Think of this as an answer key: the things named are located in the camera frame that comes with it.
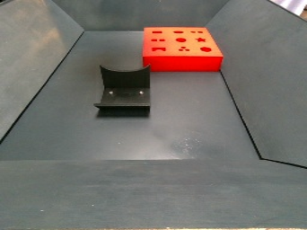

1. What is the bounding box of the red foam shape board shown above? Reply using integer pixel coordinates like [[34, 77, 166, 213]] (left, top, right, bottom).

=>
[[143, 27, 223, 72]]

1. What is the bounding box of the black curved fixture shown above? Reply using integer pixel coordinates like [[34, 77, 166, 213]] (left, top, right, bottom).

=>
[[95, 66, 151, 109]]

